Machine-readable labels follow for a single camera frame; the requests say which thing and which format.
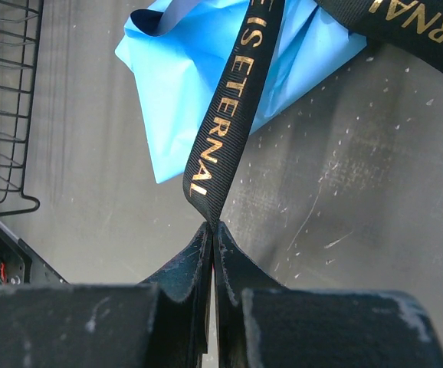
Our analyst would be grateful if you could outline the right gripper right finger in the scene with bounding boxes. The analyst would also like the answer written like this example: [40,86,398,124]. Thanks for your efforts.
[213,223,443,367]

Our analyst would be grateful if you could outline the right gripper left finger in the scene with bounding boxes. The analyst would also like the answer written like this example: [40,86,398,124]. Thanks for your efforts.
[0,224,211,367]

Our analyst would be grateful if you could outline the blue wrapping paper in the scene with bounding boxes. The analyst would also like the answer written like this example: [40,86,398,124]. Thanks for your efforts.
[115,1,366,183]

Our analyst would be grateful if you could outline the black ribbon gold lettering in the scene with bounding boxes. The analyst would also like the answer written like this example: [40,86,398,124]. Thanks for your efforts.
[183,1,443,231]

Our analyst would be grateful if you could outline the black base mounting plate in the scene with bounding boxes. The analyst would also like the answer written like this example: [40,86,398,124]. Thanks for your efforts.
[0,222,67,286]

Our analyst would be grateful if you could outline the black wire dish basket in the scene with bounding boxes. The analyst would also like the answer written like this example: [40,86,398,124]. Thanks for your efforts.
[0,1,44,217]

